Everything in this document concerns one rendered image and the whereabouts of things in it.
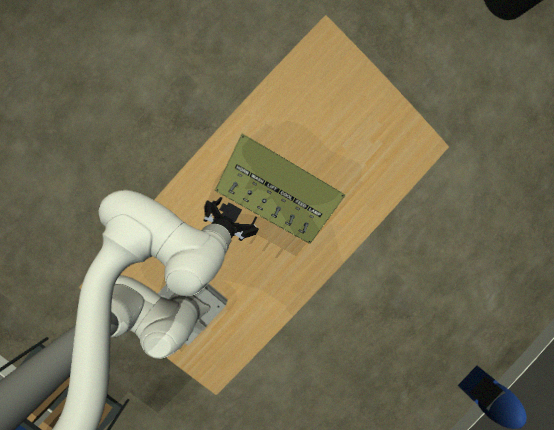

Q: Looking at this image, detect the olive green switch panel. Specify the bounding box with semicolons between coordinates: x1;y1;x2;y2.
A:
215;133;345;244

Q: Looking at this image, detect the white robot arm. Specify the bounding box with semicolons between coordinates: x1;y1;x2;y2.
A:
0;190;232;430

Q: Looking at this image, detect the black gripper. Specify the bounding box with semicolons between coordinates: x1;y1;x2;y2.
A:
203;197;259;241

